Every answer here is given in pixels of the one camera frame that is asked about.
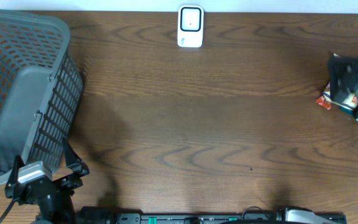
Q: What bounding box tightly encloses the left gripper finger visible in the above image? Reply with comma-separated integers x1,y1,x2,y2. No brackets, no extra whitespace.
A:
63,138,90,177
5,156,24,192

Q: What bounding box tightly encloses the beige snack bag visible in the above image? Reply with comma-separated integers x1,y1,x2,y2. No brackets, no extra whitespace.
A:
321,53,358,110

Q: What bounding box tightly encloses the red Top chocolate bar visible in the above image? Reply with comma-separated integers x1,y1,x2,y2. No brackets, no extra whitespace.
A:
315,83,332,110

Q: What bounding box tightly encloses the blue Listerine mouthwash bottle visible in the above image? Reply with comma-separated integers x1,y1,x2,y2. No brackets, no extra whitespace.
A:
340,106,356,117

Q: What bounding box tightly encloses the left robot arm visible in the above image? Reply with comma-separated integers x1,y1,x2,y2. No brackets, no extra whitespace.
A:
0,139,114,224

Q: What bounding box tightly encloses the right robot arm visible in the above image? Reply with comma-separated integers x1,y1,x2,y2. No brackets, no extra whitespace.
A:
227,54,358,224

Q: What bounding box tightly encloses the white barcode scanner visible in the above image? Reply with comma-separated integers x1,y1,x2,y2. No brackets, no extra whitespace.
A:
177,5,204,48

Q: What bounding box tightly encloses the grey plastic shopping basket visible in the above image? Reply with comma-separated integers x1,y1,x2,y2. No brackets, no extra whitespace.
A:
0,9,84,185

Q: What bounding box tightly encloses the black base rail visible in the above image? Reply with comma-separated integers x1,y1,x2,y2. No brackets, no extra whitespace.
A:
35,212,347,224

